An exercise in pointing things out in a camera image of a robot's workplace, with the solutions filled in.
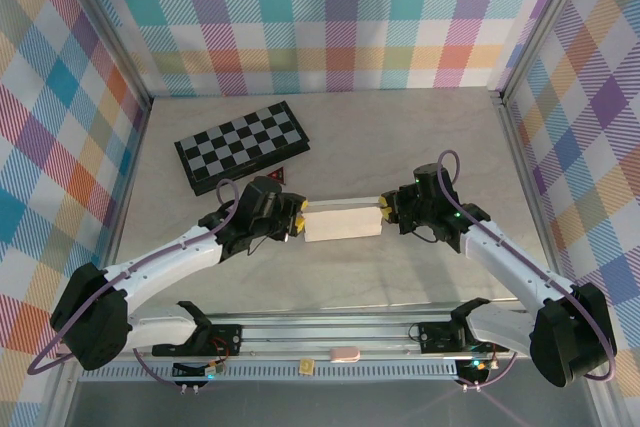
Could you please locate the aluminium frame post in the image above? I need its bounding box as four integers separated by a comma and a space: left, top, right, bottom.
49, 0, 154, 121
494, 0, 601, 108

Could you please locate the small controller board with LED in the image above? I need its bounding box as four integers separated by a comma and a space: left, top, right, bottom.
457, 357, 495, 384
172, 359, 227, 379

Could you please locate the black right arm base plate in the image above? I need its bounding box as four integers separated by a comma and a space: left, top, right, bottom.
417, 319, 510, 354

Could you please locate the black and grey chessboard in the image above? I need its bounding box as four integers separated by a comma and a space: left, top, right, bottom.
173, 100, 311, 198

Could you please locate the white paper box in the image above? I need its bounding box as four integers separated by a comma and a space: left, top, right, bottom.
302, 195, 384, 244

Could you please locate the aluminium side rail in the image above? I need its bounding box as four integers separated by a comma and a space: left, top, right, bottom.
89, 104, 152, 321
497, 91, 571, 316

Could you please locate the aluminium front rail frame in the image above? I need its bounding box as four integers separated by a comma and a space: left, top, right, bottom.
54, 314, 609, 363

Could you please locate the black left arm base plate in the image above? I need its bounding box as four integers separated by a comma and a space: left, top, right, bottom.
151, 322, 244, 357

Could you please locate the perforated grey cable duct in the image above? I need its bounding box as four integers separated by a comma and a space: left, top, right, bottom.
78, 364, 459, 384

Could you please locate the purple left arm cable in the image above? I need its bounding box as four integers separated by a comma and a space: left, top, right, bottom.
27, 179, 242, 391

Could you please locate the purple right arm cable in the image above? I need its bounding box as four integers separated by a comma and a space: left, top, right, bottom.
437, 149, 618, 391

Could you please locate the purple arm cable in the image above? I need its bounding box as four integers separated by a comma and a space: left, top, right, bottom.
437, 149, 618, 391
27, 179, 242, 391

